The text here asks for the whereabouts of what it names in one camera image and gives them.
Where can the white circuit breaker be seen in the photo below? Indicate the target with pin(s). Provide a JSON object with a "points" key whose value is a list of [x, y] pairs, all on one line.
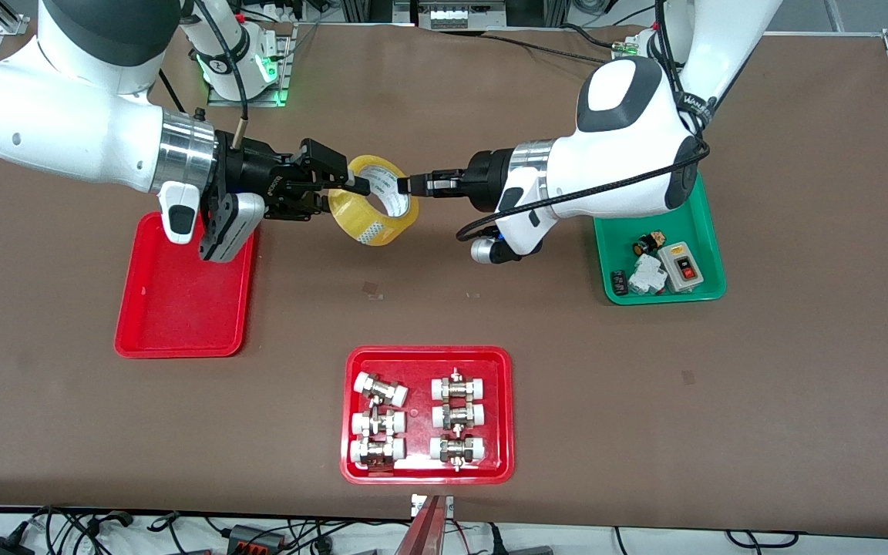
{"points": [[647, 276]]}

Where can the white power strip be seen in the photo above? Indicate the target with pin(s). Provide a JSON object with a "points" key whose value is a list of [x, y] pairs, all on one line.
{"points": [[467, 15]]}

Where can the green plastic tray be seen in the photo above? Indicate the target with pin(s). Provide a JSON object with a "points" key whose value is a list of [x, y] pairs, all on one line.
{"points": [[704, 231]]}

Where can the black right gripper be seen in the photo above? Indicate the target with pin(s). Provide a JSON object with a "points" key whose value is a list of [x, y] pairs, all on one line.
{"points": [[250, 175]]}

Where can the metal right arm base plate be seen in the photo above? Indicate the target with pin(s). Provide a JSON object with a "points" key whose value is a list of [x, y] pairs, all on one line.
{"points": [[284, 69]]}

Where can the grey push-button switch box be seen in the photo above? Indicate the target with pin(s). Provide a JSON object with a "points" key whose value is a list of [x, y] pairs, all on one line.
{"points": [[681, 268]]}

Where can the black power adapter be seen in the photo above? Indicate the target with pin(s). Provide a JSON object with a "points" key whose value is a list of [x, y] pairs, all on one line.
{"points": [[5, 547]]}

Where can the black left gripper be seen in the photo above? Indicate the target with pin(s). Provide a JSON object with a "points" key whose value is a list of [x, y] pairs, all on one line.
{"points": [[485, 179]]}

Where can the tilted metal white-capped pipe fitting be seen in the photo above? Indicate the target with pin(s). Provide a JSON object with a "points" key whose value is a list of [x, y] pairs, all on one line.
{"points": [[381, 389]]}

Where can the wide red plastic tray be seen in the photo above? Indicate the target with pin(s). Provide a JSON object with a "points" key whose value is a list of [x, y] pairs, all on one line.
{"points": [[421, 408]]}

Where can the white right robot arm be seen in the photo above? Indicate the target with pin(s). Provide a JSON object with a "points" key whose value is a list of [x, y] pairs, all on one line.
{"points": [[66, 131]]}

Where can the small metal bracket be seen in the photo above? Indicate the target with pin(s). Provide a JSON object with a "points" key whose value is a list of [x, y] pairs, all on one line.
{"points": [[417, 505]]}

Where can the red metal bar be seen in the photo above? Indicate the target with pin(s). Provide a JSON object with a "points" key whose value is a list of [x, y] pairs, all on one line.
{"points": [[425, 532]]}

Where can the brownish tape scrap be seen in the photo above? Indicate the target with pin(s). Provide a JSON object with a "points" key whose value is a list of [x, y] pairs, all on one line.
{"points": [[371, 289]]}

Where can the small red plastic tray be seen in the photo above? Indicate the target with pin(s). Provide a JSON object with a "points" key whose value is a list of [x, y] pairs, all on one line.
{"points": [[182, 308]]}

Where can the small black terminal block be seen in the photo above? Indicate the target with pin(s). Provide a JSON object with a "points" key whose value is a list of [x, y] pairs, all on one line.
{"points": [[620, 283]]}

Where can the yellow packing tape roll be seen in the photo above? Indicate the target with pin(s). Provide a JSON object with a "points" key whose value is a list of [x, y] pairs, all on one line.
{"points": [[355, 220]]}

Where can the black yellow knob switch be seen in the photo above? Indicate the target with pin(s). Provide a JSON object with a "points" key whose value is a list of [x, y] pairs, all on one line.
{"points": [[650, 243]]}

